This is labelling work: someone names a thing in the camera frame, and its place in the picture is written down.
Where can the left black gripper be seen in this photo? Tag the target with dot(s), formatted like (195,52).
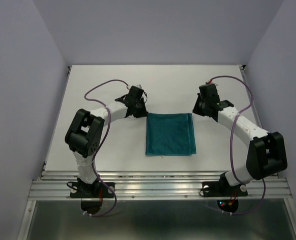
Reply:
(143,113)

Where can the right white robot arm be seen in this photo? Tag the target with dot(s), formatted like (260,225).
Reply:
(266,150)

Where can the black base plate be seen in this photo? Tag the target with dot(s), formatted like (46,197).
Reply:
(79,190)
(214,189)

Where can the aluminium front rail frame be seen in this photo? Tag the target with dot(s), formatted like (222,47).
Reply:
(158,198)

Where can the teal cloth napkin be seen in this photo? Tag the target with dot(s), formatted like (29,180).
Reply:
(170,135)

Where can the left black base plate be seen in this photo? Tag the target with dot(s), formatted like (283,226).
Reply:
(79,190)

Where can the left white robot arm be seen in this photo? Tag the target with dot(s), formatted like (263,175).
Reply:
(86,134)

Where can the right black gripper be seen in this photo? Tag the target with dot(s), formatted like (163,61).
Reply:
(196,109)

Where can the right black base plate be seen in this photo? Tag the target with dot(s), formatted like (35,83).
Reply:
(214,189)

